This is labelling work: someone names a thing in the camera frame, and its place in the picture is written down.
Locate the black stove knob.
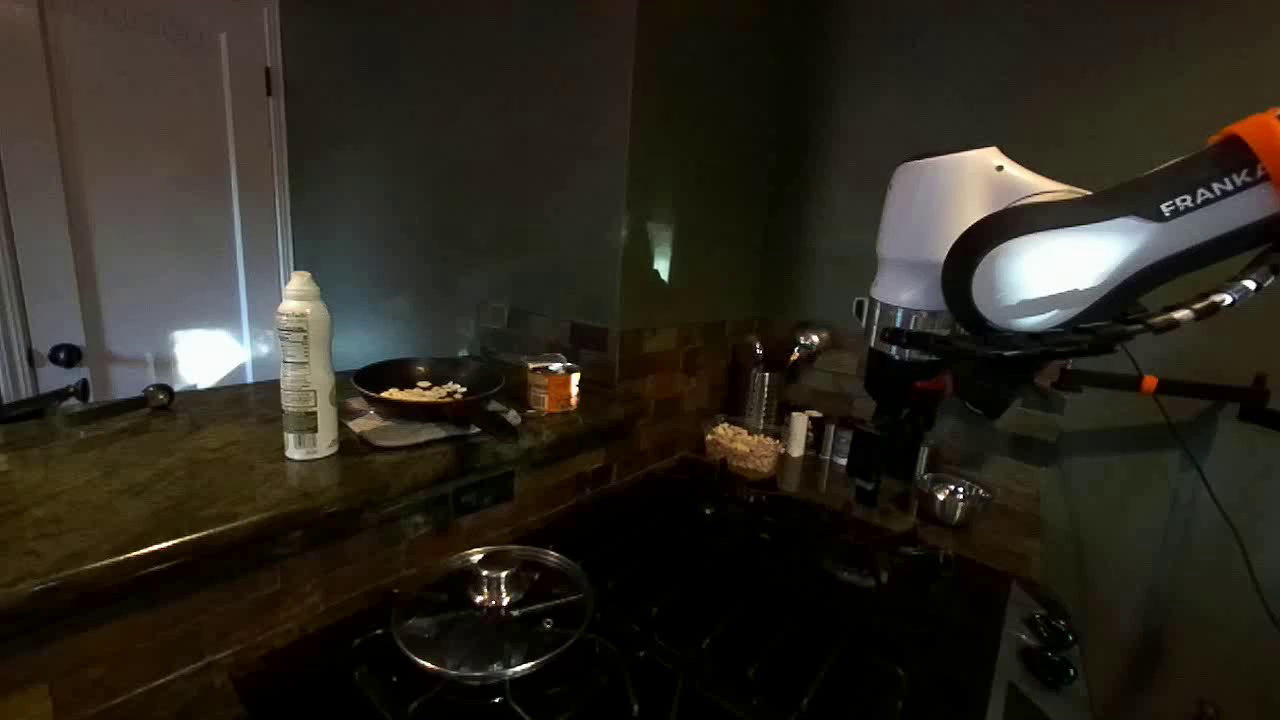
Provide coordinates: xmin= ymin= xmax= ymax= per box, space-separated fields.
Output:
xmin=1016 ymin=599 xmax=1089 ymax=698

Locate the shiny metal bowl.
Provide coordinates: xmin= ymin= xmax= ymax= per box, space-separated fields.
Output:
xmin=916 ymin=474 xmax=994 ymax=528

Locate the thin black hanging cable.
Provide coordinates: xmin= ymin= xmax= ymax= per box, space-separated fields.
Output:
xmin=1114 ymin=341 xmax=1280 ymax=631

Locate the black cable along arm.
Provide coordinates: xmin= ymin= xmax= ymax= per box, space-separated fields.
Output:
xmin=1114 ymin=262 xmax=1280 ymax=341

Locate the small white jar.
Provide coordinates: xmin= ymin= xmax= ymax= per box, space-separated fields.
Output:
xmin=779 ymin=409 xmax=816 ymax=463

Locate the white cloth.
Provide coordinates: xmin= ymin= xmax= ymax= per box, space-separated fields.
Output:
xmin=339 ymin=395 xmax=471 ymax=451

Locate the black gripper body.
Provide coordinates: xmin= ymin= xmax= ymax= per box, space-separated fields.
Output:
xmin=861 ymin=333 xmax=959 ymax=447

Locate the small grey shaker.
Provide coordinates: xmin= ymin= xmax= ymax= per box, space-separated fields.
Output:
xmin=816 ymin=421 xmax=854 ymax=474

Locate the black frying pan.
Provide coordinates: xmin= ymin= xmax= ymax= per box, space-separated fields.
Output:
xmin=347 ymin=353 xmax=526 ymax=432

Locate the white door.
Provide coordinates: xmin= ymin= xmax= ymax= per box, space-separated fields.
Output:
xmin=0 ymin=0 xmax=296 ymax=405

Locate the orange strap on arm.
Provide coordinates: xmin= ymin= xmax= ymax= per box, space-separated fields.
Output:
xmin=1206 ymin=109 xmax=1280 ymax=189

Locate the dark tool with ball end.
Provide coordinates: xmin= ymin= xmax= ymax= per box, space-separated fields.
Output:
xmin=0 ymin=380 xmax=179 ymax=430

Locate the light bowl with food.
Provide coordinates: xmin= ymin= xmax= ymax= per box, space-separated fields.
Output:
xmin=699 ymin=421 xmax=787 ymax=486

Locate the round glass lid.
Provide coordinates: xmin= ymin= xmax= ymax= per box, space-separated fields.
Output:
xmin=389 ymin=541 xmax=596 ymax=688

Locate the white spray bottle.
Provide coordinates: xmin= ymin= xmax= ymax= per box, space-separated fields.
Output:
xmin=270 ymin=267 xmax=343 ymax=463

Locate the metal utensil holder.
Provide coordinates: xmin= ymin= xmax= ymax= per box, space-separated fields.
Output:
xmin=738 ymin=333 xmax=793 ymax=438

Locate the black gas stove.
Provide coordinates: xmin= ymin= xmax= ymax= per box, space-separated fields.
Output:
xmin=234 ymin=457 xmax=1016 ymax=720

